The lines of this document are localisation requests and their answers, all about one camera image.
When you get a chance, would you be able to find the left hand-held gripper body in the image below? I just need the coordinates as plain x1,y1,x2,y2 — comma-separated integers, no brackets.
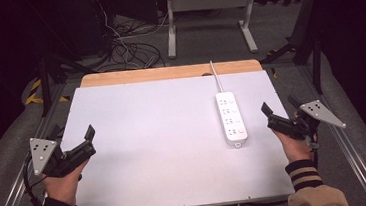
28,132,99,180

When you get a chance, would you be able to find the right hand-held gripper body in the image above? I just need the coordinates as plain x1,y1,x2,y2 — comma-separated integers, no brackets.
264,97,348,144

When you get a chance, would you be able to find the person's left hand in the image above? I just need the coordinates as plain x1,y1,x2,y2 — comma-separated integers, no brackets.
40,158,93,206

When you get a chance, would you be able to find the person's right hand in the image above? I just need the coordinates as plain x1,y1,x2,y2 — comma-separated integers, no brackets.
271,124,321,173

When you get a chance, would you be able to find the white power strip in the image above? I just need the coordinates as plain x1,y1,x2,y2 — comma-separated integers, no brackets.
213,89,250,150

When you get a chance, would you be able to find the yellow black hazard tape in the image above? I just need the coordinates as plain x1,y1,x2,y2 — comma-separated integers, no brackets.
22,75,71,107

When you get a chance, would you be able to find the black tripod stand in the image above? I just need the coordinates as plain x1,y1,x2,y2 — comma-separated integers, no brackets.
33,39,103,118
255,0,330,100

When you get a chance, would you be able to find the black computer tower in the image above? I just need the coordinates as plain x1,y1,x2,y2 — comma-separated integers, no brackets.
68,0,119,58

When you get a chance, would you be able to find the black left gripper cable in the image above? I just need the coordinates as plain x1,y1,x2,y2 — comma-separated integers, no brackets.
20,150,51,206

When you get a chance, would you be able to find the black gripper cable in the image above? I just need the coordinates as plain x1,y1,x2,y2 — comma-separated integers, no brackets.
20,150,51,206
306,132,322,170

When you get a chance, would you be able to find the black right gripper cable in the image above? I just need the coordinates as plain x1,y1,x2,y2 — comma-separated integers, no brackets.
306,132,322,170

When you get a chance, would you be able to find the aluminium rail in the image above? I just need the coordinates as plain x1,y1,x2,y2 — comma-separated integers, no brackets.
0,82,78,206
296,56,366,206

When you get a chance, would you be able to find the white power strip cable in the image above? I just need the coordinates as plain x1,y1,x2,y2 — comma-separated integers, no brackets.
208,58,225,94

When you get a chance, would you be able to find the tangle of floor cables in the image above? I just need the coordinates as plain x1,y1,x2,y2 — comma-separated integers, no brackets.
90,0,182,74

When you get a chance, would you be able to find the white metal table frame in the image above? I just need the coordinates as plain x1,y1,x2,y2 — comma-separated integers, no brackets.
162,0,264,61

